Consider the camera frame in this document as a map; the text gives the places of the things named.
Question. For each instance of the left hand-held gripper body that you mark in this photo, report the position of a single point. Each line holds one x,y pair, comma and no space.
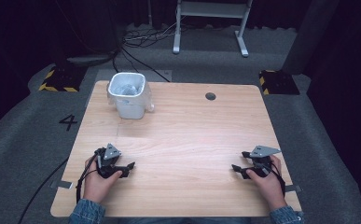
108,161

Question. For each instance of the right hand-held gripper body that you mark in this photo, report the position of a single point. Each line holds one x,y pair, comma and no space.
262,161

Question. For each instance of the person's right hand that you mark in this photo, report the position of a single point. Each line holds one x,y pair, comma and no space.
268,186

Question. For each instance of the person's left hand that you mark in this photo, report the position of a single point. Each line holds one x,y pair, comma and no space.
97,185

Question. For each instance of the grey tape strip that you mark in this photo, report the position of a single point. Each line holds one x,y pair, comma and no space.
294,188
62,184

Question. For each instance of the white trash bin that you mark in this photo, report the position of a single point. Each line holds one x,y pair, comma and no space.
128,102

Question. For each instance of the dark round table grommet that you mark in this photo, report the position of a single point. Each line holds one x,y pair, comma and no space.
210,96

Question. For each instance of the white plastic cup container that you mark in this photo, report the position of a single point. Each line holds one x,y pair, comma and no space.
148,99

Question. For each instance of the crumpled white paper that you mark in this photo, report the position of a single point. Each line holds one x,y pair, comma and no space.
126,89

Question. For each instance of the grey pillar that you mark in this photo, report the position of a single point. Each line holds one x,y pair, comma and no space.
308,37

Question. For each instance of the black yellow striped base plate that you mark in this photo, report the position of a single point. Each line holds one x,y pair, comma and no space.
64,79
279,82

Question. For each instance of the white metal desk frame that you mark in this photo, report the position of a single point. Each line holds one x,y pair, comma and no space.
211,9

